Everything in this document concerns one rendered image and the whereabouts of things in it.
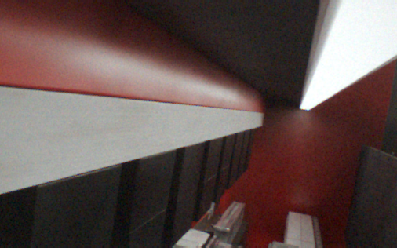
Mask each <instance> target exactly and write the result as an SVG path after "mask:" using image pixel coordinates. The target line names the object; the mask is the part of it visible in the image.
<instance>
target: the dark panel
mask: <svg viewBox="0 0 397 248"><path fill-rule="evenodd" d="M344 241H345V242H344V243H345V245H346V247H347V248H397V158H396V157H394V156H392V155H389V154H387V153H385V152H383V151H380V150H378V149H376V148H373V147H369V146H367V145H365V144H362V146H361V150H360V155H359V162H358V167H357V170H356V175H355V183H354V187H353V191H352V195H351V203H350V206H349V211H348V219H347V223H346V227H345V231H344Z"/></svg>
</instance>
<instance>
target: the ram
mask: <svg viewBox="0 0 397 248"><path fill-rule="evenodd" d="M267 98H268V96H266V95H265V94H263V93H262V92H261V91H259V90H258V89H256V88H254V87H253V86H251V85H250V84H249V83H247V82H245V81H244V80H242V79H241V78H240V77H237V76H236V75H234V74H233V73H231V72H230V71H229V70H227V69H226V68H224V67H222V66H221V65H219V64H218V63H217V62H215V61H214V60H212V59H210V58H209V57H208V56H206V55H205V54H203V53H201V52H200V51H198V50H197V49H196V48H194V47H193V46H191V45H189V44H188V43H186V42H185V41H183V40H180V39H179V38H178V37H177V36H176V35H174V34H172V33H171V32H169V31H167V30H166V29H165V28H164V27H162V26H160V25H159V24H156V23H155V22H153V21H152V20H150V19H149V18H148V17H146V16H145V15H144V14H142V13H140V12H137V11H136V10H135V9H133V8H132V7H130V5H128V4H126V3H125V2H122V1H121V0H0V194H2V193H5V192H8V191H15V190H19V189H21V188H26V187H29V186H32V185H37V184H43V183H45V182H48V181H53V180H56V179H60V178H65V177H70V176H74V175H76V174H79V173H84V172H88V171H90V170H95V169H102V168H104V167H107V166H113V165H116V164H119V163H122V162H127V161H130V160H134V159H138V158H142V157H145V156H149V155H153V154H157V153H160V152H164V151H168V150H171V149H174V148H182V147H186V146H189V145H193V144H197V143H201V142H204V141H208V140H212V139H216V138H219V137H224V136H227V135H231V134H234V133H239V132H242V131H245V130H248V129H253V128H257V127H260V126H262V125H263V121H264V113H265V108H266V103H267Z"/></svg>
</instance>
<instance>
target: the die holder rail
mask: <svg viewBox="0 0 397 248"><path fill-rule="evenodd" d="M245 205H246V204H245V203H238V202H234V201H233V202H232V203H231V205H230V206H229V207H228V208H227V209H226V211H225V212H224V214H223V216H222V217H221V218H220V220H219V221H218V222H217V223H216V224H215V225H214V229H215V233H214V235H216V236H217V240H220V241H222V243H226V244H229V245H231V242H232V240H233V238H234V237H235V234H236V232H237V231H238V230H239V228H240V226H241V224H242V219H243V214H244V210H245Z"/></svg>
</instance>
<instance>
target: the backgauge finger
mask: <svg viewBox="0 0 397 248"><path fill-rule="evenodd" d="M216 248H245V247H242V246H233V245H229V244H226V243H219V242H217V244H216ZM268 248H299V246H296V245H292V244H285V243H280V242H276V241H273V242H272V243H269V244H268Z"/></svg>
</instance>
